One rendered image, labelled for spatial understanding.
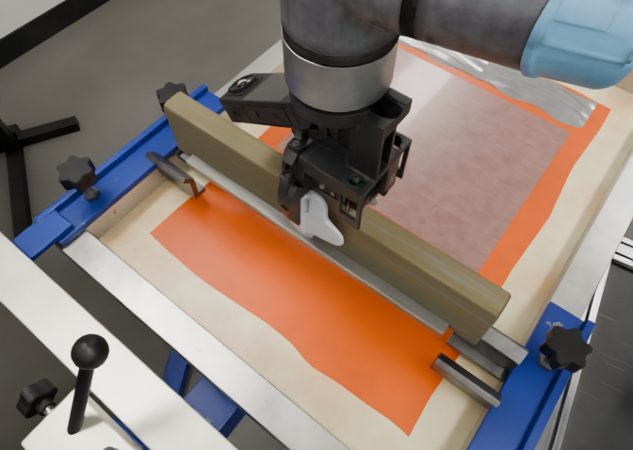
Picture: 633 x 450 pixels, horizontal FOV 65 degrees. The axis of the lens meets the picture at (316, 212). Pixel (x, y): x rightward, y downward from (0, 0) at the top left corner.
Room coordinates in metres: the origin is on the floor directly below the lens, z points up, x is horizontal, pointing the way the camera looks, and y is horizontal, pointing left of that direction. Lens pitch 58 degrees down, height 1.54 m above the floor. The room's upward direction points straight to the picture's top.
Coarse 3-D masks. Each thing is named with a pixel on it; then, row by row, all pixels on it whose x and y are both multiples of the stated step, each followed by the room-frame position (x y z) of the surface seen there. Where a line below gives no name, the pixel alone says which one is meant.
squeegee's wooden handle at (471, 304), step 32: (192, 128) 0.36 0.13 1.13; (224, 128) 0.35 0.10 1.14; (224, 160) 0.33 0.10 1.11; (256, 160) 0.31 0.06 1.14; (256, 192) 0.31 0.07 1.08; (384, 224) 0.23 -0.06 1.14; (352, 256) 0.23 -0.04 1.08; (384, 256) 0.21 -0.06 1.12; (416, 256) 0.20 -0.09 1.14; (448, 256) 0.20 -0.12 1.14; (416, 288) 0.18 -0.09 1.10; (448, 288) 0.17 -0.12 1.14; (480, 288) 0.17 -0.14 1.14; (448, 320) 0.16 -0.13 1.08; (480, 320) 0.15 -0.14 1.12
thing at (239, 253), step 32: (416, 64) 0.66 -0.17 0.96; (416, 96) 0.58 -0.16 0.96; (448, 96) 0.58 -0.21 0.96; (288, 128) 0.51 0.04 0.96; (416, 128) 0.51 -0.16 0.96; (224, 192) 0.39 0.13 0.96; (160, 224) 0.34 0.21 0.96; (192, 224) 0.34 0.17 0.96; (224, 224) 0.34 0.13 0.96; (256, 224) 0.34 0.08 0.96; (192, 256) 0.29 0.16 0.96; (224, 256) 0.29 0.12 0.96; (256, 256) 0.29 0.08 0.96; (288, 256) 0.29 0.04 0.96; (320, 256) 0.29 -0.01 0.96; (224, 288) 0.25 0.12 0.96; (256, 288) 0.25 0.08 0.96; (288, 288) 0.25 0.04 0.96
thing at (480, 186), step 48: (480, 96) 0.58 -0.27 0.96; (432, 144) 0.48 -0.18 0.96; (480, 144) 0.48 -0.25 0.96; (528, 144) 0.48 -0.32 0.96; (576, 144) 0.48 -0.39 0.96; (432, 192) 0.39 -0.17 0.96; (480, 192) 0.39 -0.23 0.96; (528, 192) 0.39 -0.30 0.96; (432, 240) 0.32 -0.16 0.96; (480, 240) 0.32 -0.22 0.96; (528, 240) 0.32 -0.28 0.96; (336, 288) 0.25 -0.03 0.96; (288, 336) 0.19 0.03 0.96; (336, 336) 0.19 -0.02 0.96; (384, 336) 0.19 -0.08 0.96; (432, 336) 0.19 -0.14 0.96; (384, 384) 0.13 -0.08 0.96; (432, 384) 0.13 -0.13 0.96
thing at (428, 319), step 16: (192, 160) 0.36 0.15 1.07; (208, 176) 0.34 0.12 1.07; (224, 176) 0.34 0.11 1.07; (240, 192) 0.31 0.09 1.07; (256, 208) 0.29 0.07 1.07; (272, 208) 0.29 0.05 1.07; (288, 224) 0.27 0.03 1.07; (304, 240) 0.25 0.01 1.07; (320, 240) 0.25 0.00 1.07; (336, 256) 0.23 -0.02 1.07; (352, 272) 0.21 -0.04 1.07; (368, 272) 0.21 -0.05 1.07; (368, 288) 0.20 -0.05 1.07; (384, 288) 0.20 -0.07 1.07; (400, 304) 0.18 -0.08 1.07; (416, 304) 0.18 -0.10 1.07; (416, 320) 0.17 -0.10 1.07; (432, 320) 0.16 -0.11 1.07
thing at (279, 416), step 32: (256, 64) 0.62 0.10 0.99; (128, 192) 0.37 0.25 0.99; (608, 192) 0.38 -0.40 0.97; (96, 224) 0.32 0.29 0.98; (608, 224) 0.32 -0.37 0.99; (96, 256) 0.27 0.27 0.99; (576, 256) 0.27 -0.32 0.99; (608, 256) 0.27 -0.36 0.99; (128, 288) 0.23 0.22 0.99; (576, 288) 0.23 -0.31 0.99; (160, 320) 0.19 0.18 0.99; (192, 320) 0.19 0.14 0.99; (192, 352) 0.16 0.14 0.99; (224, 352) 0.16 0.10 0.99; (224, 384) 0.12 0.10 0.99; (256, 384) 0.12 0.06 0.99; (256, 416) 0.09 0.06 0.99; (288, 416) 0.09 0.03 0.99; (480, 416) 0.09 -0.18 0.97; (288, 448) 0.06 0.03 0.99; (320, 448) 0.06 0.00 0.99
